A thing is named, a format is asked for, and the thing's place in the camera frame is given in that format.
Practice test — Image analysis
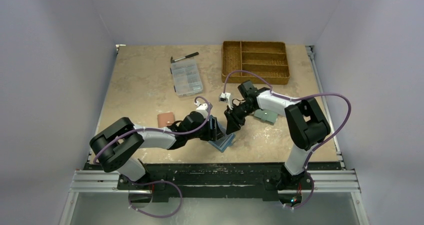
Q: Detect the wicker cutlery tray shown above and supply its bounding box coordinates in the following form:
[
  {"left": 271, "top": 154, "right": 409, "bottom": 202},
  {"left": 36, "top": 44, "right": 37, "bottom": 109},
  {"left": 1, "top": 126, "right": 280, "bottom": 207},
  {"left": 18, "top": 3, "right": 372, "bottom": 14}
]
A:
[{"left": 221, "top": 41, "right": 290, "bottom": 85}]

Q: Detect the clear plastic screw organizer box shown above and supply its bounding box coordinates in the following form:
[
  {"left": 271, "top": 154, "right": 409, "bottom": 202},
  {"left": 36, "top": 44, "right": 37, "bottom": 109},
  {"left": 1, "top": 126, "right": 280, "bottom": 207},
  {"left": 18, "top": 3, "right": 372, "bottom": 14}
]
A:
[{"left": 170, "top": 58, "right": 204, "bottom": 97}]

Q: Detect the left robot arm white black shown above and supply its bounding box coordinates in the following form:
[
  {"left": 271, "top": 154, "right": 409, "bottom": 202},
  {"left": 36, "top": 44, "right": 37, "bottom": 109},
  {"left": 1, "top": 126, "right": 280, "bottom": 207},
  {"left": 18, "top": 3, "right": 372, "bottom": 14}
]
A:
[{"left": 89, "top": 111, "right": 226, "bottom": 182}]

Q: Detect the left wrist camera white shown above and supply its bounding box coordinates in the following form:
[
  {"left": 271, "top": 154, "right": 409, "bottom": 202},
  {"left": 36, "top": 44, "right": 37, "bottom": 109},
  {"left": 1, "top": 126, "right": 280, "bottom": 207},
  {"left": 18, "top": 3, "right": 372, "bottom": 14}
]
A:
[{"left": 194, "top": 101, "right": 213, "bottom": 119}]

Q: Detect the aluminium frame rail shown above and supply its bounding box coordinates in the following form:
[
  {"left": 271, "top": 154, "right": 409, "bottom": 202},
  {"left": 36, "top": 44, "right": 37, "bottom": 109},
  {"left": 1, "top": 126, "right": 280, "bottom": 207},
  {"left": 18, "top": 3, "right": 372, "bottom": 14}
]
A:
[{"left": 69, "top": 170, "right": 361, "bottom": 193}]

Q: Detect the blue leather card holder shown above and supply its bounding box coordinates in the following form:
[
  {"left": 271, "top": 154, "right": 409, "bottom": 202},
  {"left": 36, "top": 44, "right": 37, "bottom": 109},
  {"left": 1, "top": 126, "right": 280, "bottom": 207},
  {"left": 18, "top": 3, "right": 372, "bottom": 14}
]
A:
[{"left": 208, "top": 133, "right": 236, "bottom": 153}]

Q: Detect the pink leather card holder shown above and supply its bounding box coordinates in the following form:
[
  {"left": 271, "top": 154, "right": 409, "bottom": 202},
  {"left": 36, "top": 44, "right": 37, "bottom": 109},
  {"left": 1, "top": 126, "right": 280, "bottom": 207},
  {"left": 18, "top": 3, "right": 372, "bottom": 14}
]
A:
[{"left": 157, "top": 112, "right": 176, "bottom": 128}]

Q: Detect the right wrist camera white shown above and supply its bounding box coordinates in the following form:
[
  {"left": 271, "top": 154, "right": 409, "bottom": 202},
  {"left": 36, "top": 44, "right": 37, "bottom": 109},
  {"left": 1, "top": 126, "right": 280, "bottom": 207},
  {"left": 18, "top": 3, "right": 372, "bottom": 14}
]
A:
[{"left": 218, "top": 92, "right": 232, "bottom": 104}]

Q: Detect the teal green card holder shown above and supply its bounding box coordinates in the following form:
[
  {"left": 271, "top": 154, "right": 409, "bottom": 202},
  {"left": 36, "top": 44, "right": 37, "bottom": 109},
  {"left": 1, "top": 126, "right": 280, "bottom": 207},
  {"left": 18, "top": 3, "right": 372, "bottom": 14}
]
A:
[{"left": 253, "top": 109, "right": 278, "bottom": 125}]

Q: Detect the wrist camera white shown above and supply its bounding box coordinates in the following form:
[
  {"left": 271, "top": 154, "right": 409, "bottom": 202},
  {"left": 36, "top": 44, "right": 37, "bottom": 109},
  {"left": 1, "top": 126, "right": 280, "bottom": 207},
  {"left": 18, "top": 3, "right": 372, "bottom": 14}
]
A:
[
  {"left": 218, "top": 92, "right": 232, "bottom": 104},
  {"left": 194, "top": 101, "right": 213, "bottom": 119}
]

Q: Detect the claw hammer black handle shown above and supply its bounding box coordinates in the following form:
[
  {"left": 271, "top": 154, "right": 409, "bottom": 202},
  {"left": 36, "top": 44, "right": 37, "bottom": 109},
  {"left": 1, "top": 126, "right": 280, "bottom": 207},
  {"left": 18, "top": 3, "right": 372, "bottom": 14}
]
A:
[{"left": 170, "top": 52, "right": 199, "bottom": 64}]

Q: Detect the black metal base rail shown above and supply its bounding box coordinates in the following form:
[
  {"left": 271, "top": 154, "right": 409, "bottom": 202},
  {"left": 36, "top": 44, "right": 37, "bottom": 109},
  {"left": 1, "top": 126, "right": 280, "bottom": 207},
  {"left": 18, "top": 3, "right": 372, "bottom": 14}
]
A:
[{"left": 82, "top": 162, "right": 342, "bottom": 205}]

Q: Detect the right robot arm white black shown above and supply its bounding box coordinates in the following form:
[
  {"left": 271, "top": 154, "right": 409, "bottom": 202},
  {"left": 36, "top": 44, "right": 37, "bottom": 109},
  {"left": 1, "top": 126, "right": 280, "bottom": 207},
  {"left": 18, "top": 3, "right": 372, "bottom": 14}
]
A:
[{"left": 224, "top": 80, "right": 331, "bottom": 190}]

